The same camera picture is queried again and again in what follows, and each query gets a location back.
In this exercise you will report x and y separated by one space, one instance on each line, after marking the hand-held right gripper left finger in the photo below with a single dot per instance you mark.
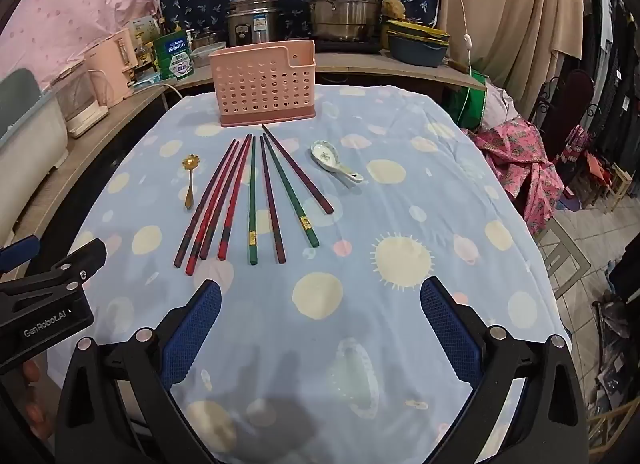
192 339

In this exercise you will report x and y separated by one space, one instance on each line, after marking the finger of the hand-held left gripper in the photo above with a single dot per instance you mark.
20 250
75 264

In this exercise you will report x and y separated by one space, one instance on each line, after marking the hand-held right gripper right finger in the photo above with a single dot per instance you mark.
450 334

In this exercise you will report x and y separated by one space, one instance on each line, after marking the red and black chopstick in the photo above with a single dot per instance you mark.
212 209
225 197
235 198
204 202

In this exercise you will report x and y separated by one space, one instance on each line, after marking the green chopstick gold label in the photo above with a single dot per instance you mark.
253 199
289 190

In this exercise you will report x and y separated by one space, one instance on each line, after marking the gold flower spoon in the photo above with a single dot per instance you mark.
189 162

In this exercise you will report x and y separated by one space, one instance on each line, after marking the dark purple chopstick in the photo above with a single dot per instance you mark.
296 168
271 199

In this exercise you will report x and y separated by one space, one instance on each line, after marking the white ceramic soup spoon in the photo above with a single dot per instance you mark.
324 154

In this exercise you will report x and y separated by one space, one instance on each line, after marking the pink perforated utensil basket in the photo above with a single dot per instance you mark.
262 89

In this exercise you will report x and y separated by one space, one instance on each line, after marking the person's left hand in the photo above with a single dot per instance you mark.
31 374

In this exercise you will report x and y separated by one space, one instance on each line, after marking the white storage bin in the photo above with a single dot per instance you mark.
35 134

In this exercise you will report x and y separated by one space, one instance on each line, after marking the light blue printed tablecloth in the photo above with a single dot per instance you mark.
375 204

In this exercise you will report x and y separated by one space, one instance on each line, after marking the wood grain side table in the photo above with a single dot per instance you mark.
125 109

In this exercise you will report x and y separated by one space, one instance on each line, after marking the pink floral cloth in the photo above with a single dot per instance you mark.
520 164

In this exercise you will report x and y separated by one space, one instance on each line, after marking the blue tissue packet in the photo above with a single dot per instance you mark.
147 80

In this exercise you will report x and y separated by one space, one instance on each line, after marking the pink electric kettle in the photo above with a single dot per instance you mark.
112 69

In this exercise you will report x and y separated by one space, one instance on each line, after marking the green milk powder can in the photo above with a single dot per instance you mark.
175 59

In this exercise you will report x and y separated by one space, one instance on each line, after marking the green bag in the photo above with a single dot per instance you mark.
470 104

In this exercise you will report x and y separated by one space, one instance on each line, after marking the clear food container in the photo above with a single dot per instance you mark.
202 58

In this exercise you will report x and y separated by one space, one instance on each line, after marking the white printed carton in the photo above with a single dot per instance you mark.
142 29

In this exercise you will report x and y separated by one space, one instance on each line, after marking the pink spotted cloth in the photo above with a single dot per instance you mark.
75 4

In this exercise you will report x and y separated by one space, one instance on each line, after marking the dark sauce bottle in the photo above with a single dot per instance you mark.
163 26

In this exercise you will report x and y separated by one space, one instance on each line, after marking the small lidded steel pot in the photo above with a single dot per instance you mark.
204 39

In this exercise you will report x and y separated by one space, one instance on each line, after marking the dark blue bowl yellow rim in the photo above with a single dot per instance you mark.
417 53
417 37

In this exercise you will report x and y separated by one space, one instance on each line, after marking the beige kitchen counter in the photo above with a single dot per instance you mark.
350 64

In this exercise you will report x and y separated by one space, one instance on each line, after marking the steel rice cooker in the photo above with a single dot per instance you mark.
255 24

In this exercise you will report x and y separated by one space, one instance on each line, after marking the hanging clothes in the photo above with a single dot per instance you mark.
607 69

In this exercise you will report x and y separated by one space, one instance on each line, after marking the beige curtain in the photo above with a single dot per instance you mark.
520 19

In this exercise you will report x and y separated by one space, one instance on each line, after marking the brown loofah sponge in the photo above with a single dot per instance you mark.
395 6

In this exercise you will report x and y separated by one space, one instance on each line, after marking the stainless steel steamer pot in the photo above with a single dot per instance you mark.
342 9

